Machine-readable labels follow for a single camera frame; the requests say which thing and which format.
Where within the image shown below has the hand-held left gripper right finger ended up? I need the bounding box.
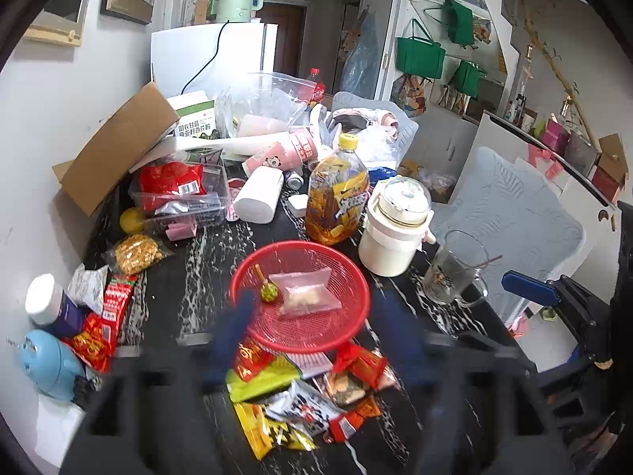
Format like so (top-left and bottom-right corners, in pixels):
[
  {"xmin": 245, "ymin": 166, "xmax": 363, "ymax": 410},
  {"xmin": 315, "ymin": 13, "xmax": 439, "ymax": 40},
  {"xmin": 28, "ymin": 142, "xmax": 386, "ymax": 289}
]
[{"xmin": 368, "ymin": 287, "xmax": 577, "ymax": 475}]

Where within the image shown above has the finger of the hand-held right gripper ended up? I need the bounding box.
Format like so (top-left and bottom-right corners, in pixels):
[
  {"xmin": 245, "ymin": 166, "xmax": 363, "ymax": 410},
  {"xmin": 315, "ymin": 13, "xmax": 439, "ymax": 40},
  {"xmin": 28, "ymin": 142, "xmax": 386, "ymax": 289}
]
[
  {"xmin": 459, "ymin": 331, "xmax": 540, "ymax": 374},
  {"xmin": 501, "ymin": 270, "xmax": 616, "ymax": 364}
]

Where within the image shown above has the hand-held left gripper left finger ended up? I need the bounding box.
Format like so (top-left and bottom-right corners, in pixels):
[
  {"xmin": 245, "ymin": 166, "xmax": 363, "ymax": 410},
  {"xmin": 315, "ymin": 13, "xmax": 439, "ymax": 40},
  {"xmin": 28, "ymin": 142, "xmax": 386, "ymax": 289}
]
[{"xmin": 59, "ymin": 289, "xmax": 258, "ymax": 475}]

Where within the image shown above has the red candy packet gold print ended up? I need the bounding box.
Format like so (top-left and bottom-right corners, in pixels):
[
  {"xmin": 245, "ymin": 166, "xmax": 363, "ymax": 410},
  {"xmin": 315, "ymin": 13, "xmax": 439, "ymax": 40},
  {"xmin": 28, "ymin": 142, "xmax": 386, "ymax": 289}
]
[{"xmin": 234, "ymin": 340, "xmax": 275, "ymax": 383}]

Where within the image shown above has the red puffed snack packet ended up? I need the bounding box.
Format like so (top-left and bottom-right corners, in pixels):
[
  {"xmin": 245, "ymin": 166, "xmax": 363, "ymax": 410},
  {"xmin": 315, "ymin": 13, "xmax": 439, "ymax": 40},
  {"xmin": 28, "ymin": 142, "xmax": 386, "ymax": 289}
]
[{"xmin": 331, "ymin": 340, "xmax": 400, "ymax": 391}]

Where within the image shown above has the lime green packet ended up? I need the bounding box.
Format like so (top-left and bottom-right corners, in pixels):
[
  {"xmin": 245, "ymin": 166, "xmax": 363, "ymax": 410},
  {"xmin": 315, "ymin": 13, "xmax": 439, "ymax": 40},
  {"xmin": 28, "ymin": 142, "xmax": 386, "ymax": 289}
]
[{"xmin": 226, "ymin": 350, "xmax": 333, "ymax": 403}]

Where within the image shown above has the red plastic basket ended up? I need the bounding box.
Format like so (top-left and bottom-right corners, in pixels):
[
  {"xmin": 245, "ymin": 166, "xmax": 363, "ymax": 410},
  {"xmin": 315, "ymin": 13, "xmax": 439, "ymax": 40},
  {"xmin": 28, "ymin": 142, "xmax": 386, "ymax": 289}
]
[{"xmin": 228, "ymin": 241, "xmax": 371, "ymax": 354}]

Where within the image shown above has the brown snack packet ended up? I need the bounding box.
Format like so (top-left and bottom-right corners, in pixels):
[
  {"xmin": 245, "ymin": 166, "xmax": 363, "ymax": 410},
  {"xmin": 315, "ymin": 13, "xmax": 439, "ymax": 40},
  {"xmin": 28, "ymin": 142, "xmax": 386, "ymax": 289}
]
[{"xmin": 316, "ymin": 371, "xmax": 377, "ymax": 410}]

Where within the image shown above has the white black red snack packet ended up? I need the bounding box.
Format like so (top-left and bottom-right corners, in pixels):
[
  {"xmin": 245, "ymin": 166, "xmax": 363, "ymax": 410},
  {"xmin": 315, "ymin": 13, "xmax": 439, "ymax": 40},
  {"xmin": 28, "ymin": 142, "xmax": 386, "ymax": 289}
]
[{"xmin": 266, "ymin": 380, "xmax": 344, "ymax": 437}]

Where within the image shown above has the yellow snack packet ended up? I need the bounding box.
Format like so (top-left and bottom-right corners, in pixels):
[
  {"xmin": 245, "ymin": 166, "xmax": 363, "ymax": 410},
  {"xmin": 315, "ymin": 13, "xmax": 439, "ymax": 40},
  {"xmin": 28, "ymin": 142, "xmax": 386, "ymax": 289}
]
[{"xmin": 232, "ymin": 401, "xmax": 317, "ymax": 461}]

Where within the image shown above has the clear bag of yellow snacks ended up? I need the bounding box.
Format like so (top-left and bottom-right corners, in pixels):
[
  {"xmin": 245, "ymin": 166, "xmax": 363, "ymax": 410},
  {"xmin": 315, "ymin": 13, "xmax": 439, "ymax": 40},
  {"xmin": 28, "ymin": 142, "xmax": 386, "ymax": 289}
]
[{"xmin": 101, "ymin": 234, "xmax": 175, "ymax": 276}]

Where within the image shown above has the thin stirring stick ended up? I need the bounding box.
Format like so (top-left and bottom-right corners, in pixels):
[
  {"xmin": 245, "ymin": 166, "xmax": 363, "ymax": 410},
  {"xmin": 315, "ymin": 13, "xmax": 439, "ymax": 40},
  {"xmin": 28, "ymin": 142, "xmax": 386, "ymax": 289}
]
[{"xmin": 462, "ymin": 255, "xmax": 503, "ymax": 271}]

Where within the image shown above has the green lollipop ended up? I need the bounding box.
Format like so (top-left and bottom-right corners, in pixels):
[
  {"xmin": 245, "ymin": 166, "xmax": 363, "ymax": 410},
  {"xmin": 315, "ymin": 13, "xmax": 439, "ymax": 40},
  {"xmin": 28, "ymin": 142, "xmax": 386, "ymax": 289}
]
[{"xmin": 254, "ymin": 264, "xmax": 279, "ymax": 304}]

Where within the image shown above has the glass mug cartoon print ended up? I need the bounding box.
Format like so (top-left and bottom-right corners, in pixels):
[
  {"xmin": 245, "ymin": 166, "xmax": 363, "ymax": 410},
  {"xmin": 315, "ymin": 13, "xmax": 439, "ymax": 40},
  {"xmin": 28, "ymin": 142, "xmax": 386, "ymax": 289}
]
[{"xmin": 423, "ymin": 230, "xmax": 490, "ymax": 308}]

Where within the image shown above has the pink translucent snack packet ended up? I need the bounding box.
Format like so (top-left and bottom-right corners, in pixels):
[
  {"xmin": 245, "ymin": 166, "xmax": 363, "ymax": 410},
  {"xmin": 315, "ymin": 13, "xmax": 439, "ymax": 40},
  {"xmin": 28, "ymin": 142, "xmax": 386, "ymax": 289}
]
[{"xmin": 269, "ymin": 267, "xmax": 342, "ymax": 317}]

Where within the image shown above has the cream lidded electric pot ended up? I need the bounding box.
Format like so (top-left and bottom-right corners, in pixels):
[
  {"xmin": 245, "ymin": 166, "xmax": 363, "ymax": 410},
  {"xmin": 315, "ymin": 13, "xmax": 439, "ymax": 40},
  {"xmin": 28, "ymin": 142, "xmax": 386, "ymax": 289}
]
[{"xmin": 358, "ymin": 175, "xmax": 437, "ymax": 278}]

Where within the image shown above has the clear plastic box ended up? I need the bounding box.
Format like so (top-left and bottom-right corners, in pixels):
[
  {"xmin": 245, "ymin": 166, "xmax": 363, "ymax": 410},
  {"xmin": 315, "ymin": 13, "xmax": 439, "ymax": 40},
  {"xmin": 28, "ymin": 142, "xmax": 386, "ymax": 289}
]
[{"xmin": 129, "ymin": 161, "xmax": 231, "ymax": 241}]

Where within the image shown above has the red gold crinkled packet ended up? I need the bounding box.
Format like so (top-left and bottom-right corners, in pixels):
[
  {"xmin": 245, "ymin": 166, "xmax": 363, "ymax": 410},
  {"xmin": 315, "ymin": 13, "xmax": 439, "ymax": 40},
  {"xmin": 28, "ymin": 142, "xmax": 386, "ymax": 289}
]
[{"xmin": 62, "ymin": 314, "xmax": 118, "ymax": 375}]

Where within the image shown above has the white cylinder container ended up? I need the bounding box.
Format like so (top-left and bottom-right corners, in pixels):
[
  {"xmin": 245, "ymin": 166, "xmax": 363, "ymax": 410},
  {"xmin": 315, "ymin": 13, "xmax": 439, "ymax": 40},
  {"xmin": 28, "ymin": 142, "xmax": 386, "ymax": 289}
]
[{"xmin": 232, "ymin": 167, "xmax": 285, "ymax": 224}]

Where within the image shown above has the clear snack bag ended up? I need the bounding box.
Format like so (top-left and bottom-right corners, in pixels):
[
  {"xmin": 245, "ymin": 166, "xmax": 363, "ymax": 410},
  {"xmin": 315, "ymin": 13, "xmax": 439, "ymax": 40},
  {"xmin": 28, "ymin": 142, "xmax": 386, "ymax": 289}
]
[{"xmin": 410, "ymin": 161, "xmax": 457, "ymax": 200}]

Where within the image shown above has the small cardboard box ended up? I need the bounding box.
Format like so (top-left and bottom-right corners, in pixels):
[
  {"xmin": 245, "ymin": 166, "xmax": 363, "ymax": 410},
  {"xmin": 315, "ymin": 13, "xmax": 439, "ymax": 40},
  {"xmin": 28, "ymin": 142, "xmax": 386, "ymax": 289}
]
[{"xmin": 593, "ymin": 133, "xmax": 630, "ymax": 200}]

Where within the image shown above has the white foil packet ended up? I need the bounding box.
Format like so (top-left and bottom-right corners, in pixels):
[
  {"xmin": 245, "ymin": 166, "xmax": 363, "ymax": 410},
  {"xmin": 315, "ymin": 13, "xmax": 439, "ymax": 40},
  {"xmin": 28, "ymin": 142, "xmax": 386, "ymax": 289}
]
[{"xmin": 66, "ymin": 263, "xmax": 110, "ymax": 315}]

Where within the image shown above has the black comb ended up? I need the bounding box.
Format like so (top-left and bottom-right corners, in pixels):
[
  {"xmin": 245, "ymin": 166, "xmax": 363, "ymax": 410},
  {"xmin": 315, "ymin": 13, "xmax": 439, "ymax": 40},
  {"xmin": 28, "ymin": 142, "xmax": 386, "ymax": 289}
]
[{"xmin": 73, "ymin": 375, "xmax": 103, "ymax": 403}]

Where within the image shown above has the yellow lemon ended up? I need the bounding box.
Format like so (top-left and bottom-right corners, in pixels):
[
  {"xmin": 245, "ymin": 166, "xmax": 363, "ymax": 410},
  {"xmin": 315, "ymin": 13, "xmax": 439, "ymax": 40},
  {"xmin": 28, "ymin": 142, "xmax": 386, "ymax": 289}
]
[{"xmin": 120, "ymin": 208, "xmax": 147, "ymax": 235}]

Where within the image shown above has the iced tea bottle yellow cap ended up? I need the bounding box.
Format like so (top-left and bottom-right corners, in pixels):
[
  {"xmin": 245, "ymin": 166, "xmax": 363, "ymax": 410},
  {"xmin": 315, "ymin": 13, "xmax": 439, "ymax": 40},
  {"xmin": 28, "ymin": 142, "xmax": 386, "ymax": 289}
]
[{"xmin": 304, "ymin": 133, "xmax": 371, "ymax": 245}]

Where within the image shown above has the pink gift box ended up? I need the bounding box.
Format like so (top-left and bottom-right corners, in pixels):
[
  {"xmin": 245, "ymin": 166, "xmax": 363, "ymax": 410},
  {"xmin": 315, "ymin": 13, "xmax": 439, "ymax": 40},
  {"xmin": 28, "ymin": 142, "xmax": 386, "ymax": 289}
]
[{"xmin": 541, "ymin": 119, "xmax": 570, "ymax": 155}]

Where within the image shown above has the red packet barcode label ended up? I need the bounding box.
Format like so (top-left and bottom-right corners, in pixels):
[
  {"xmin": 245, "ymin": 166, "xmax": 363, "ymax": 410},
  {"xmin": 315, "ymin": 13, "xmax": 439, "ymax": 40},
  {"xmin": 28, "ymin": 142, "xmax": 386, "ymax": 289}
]
[{"xmin": 140, "ymin": 162, "xmax": 206, "ymax": 209}]

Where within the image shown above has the dark blue bottle white cap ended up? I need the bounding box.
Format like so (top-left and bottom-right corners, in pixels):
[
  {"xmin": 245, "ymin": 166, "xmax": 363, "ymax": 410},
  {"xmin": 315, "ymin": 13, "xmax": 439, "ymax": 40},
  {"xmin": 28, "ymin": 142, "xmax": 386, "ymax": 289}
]
[{"xmin": 26, "ymin": 274, "xmax": 91, "ymax": 340}]

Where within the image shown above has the light blue round device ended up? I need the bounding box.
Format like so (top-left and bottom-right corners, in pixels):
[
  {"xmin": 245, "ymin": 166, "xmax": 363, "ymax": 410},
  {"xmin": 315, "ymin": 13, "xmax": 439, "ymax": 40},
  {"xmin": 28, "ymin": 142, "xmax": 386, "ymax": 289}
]
[{"xmin": 20, "ymin": 329, "xmax": 88, "ymax": 401}]

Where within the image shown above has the white plastic bag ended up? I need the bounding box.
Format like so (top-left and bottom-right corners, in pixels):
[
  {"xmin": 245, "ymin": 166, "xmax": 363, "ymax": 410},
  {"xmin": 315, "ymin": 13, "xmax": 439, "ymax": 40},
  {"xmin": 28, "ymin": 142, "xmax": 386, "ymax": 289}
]
[{"xmin": 353, "ymin": 126, "xmax": 402, "ymax": 169}]

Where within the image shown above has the pink paper cup stack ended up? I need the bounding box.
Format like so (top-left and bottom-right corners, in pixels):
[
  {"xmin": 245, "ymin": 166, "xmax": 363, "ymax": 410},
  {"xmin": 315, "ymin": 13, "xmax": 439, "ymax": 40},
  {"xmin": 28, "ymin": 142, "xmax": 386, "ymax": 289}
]
[{"xmin": 244, "ymin": 127, "xmax": 320, "ymax": 177}]

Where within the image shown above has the white flat box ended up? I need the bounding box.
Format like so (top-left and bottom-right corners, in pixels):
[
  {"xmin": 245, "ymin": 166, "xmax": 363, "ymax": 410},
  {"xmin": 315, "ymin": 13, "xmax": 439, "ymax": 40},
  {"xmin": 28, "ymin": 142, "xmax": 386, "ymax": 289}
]
[{"xmin": 155, "ymin": 133, "xmax": 258, "ymax": 162}]

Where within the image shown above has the white paper tissue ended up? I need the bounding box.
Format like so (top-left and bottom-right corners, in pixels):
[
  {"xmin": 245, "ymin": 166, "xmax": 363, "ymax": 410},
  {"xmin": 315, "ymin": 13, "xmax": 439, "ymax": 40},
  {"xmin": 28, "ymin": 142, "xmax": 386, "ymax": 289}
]
[{"xmin": 15, "ymin": 395, "xmax": 91, "ymax": 471}]

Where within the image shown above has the tall glass bottle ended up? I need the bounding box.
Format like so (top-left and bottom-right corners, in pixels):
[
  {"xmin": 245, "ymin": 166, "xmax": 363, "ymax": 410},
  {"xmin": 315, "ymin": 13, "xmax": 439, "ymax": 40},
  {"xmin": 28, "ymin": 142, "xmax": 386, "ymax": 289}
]
[{"xmin": 517, "ymin": 47, "xmax": 538, "ymax": 106}]

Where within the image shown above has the bamboo stick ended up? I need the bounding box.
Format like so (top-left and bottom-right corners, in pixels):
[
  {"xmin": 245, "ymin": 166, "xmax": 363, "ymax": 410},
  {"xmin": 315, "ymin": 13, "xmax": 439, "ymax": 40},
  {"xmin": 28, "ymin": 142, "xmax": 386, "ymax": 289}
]
[{"xmin": 514, "ymin": 0, "xmax": 600, "ymax": 145}]

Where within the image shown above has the pink white clothing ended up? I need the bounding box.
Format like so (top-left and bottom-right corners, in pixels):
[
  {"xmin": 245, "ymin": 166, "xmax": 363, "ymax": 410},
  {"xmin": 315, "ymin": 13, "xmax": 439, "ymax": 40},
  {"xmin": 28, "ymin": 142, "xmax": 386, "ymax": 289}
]
[{"xmin": 334, "ymin": 107, "xmax": 399, "ymax": 132}]

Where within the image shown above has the white glove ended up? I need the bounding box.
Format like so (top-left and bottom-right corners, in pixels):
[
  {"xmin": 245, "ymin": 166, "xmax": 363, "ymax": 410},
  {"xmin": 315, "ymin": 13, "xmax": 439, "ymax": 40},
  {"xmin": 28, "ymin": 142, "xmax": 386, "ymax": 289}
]
[{"xmin": 309, "ymin": 106, "xmax": 338, "ymax": 149}]

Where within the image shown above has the white green powder box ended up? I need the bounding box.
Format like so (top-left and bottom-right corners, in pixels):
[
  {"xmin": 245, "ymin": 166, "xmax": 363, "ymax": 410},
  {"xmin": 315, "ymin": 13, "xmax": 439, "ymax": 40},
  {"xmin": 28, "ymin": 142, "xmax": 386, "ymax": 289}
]
[{"xmin": 167, "ymin": 91, "xmax": 218, "ymax": 139}]

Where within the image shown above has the colourful printed bag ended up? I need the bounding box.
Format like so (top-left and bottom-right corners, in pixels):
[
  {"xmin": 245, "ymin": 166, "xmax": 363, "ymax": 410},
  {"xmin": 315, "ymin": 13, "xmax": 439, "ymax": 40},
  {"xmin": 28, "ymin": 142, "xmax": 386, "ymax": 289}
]
[{"xmin": 393, "ymin": 74, "xmax": 429, "ymax": 118}]

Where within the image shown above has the clear plastic bag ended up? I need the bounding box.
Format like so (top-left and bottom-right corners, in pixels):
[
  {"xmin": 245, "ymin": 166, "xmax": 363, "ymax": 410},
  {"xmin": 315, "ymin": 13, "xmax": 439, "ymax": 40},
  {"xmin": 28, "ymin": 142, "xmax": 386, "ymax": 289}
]
[{"xmin": 215, "ymin": 72, "xmax": 316, "ymax": 140}]

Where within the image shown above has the large green tote bag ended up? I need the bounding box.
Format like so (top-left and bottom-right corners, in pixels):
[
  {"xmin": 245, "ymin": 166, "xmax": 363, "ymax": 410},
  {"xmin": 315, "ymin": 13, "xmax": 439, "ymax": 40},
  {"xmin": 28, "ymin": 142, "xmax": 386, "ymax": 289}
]
[{"xmin": 397, "ymin": 19, "xmax": 446, "ymax": 79}]

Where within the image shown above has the cola bottle red cap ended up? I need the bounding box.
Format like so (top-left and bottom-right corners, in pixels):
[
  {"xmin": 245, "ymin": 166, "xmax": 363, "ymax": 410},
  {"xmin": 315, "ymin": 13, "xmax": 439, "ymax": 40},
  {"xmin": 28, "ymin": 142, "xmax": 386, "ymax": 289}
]
[{"xmin": 305, "ymin": 66, "xmax": 327, "ymax": 110}]

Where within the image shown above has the blue plastic bag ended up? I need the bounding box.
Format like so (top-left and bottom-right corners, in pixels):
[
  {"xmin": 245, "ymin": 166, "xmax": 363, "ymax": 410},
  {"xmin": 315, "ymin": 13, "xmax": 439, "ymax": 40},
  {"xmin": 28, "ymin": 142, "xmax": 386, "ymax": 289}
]
[{"xmin": 341, "ymin": 12, "xmax": 379, "ymax": 96}]

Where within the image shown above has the white mini fridge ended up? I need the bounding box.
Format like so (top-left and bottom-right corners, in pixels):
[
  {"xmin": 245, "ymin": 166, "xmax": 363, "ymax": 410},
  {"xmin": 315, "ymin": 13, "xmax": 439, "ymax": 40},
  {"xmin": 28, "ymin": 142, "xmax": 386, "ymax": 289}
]
[{"xmin": 151, "ymin": 22, "xmax": 279, "ymax": 99}]

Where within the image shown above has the brown wooden door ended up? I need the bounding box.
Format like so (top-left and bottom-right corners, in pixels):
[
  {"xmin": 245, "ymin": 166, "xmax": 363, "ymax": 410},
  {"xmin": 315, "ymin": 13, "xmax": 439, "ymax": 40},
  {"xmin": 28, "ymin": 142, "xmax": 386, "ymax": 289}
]
[{"xmin": 257, "ymin": 2, "xmax": 305, "ymax": 78}]

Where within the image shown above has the green white carton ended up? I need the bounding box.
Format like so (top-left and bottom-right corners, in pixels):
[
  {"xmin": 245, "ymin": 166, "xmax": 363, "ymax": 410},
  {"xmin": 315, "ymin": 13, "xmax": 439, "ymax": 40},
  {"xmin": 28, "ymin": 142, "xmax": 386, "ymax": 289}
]
[{"xmin": 185, "ymin": 0, "xmax": 223, "ymax": 25}]

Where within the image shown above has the black power cable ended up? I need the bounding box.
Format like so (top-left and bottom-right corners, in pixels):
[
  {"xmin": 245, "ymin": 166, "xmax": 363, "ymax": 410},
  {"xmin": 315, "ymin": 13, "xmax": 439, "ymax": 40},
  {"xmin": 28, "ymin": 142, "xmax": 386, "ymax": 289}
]
[{"xmin": 182, "ymin": 20, "xmax": 233, "ymax": 96}]

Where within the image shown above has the wall intercom panel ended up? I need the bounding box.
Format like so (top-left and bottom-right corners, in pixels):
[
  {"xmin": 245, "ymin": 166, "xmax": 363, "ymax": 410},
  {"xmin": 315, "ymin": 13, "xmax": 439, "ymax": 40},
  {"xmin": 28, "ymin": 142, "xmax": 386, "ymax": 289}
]
[{"xmin": 22, "ymin": 0, "xmax": 92, "ymax": 48}]

